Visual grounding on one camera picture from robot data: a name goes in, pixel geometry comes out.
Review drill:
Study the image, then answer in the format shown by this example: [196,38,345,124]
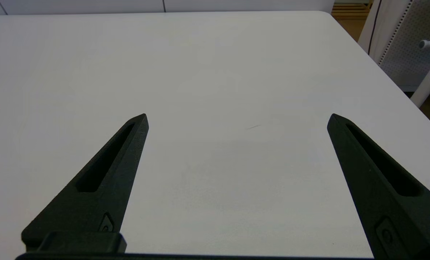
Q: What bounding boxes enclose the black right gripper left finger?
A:
[21,113,150,254]

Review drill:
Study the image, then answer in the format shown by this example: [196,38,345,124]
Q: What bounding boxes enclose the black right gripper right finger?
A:
[327,113,430,260]

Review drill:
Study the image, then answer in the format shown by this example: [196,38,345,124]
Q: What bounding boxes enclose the white perforated panel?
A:
[358,0,430,92]

